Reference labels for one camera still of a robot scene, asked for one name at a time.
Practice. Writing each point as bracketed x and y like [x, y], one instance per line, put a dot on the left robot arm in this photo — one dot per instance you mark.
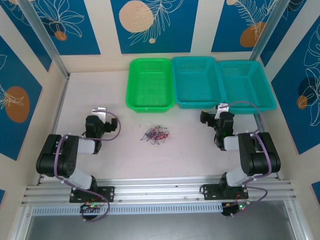
[62, 160]

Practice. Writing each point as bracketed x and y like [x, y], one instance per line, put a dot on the teal plastic basket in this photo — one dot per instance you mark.
[197, 82]
[245, 85]

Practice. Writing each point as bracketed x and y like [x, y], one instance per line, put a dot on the green plastic basket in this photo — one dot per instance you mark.
[150, 85]

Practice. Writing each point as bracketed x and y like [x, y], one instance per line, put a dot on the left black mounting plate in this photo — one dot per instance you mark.
[107, 193]

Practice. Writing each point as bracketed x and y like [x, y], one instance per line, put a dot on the black mounting plate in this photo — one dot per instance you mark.
[107, 193]
[210, 192]

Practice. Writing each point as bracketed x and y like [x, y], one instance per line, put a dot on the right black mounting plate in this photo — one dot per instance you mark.
[210, 192]

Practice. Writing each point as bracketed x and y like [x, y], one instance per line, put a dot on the left circuit board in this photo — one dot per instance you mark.
[91, 207]

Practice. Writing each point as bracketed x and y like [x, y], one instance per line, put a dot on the circuit board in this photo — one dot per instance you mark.
[91, 207]
[235, 207]

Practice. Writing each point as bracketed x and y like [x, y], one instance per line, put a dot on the right circuit board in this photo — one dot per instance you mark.
[235, 207]

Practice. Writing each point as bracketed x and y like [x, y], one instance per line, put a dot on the grey metal sheet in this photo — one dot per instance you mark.
[162, 227]

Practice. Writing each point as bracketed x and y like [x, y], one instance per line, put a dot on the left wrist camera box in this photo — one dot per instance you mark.
[99, 113]

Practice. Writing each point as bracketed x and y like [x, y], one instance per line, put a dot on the aluminium side rail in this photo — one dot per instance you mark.
[62, 100]

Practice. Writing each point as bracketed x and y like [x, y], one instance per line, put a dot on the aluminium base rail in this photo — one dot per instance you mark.
[160, 190]

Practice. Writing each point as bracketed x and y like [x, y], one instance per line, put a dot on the aluminium frame post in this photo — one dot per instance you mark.
[42, 37]
[268, 30]

